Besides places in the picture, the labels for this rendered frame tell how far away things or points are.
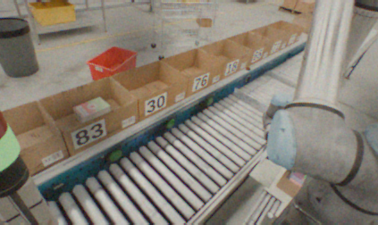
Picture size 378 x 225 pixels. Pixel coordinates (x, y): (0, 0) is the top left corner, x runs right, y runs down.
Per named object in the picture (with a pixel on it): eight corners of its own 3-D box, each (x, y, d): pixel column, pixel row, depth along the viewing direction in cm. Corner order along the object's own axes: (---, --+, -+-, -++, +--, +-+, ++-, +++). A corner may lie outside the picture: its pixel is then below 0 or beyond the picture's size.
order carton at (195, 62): (186, 98, 152) (189, 77, 141) (158, 79, 167) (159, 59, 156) (221, 80, 176) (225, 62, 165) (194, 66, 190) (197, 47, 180)
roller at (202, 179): (215, 199, 116) (217, 195, 113) (153, 142, 142) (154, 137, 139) (221, 194, 119) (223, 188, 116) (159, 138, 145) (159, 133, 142)
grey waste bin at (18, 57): (-6, 79, 286) (-31, 31, 246) (8, 62, 323) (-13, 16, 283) (38, 79, 299) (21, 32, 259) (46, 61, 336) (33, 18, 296)
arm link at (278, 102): (298, 94, 110) (288, 112, 119) (273, 88, 113) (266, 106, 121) (298, 105, 104) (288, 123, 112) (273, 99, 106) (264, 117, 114)
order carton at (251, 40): (247, 67, 199) (252, 49, 188) (222, 54, 214) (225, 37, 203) (267, 56, 223) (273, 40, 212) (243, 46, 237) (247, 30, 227)
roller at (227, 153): (242, 171, 131) (245, 167, 128) (182, 125, 157) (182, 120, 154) (247, 167, 134) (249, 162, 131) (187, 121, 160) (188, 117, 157)
